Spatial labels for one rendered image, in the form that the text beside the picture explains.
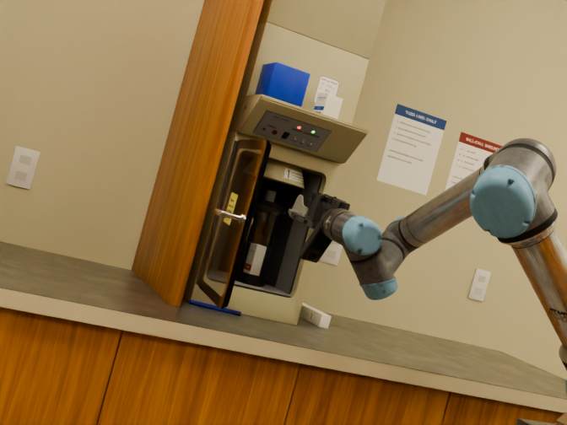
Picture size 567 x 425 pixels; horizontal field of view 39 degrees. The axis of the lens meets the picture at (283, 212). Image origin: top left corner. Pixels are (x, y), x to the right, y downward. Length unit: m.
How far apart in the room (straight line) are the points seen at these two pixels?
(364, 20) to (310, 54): 0.19
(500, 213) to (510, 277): 1.71
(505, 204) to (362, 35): 0.96
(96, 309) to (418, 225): 0.72
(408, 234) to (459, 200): 0.16
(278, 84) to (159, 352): 0.72
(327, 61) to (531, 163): 0.88
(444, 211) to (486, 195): 0.26
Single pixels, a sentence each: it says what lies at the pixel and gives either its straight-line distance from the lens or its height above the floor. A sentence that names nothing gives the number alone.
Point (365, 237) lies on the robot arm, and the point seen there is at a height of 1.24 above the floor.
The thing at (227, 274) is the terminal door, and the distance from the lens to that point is 1.84.
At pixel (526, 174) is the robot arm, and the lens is 1.46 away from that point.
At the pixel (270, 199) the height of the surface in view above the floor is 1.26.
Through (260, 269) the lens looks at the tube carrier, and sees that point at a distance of 2.24.
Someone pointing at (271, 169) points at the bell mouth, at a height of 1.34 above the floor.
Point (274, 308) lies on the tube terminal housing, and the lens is 2.21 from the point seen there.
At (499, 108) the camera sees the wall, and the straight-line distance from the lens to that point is 3.04.
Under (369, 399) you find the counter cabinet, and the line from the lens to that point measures 2.09.
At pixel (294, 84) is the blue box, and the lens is 2.05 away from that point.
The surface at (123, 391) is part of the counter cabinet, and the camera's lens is 1.86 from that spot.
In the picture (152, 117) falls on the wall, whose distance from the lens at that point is 2.49.
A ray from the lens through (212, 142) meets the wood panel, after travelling 2.01.
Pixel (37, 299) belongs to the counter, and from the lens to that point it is 1.75.
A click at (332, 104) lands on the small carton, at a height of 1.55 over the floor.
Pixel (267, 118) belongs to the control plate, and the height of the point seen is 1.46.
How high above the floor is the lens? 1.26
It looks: 1 degrees down
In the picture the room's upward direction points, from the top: 15 degrees clockwise
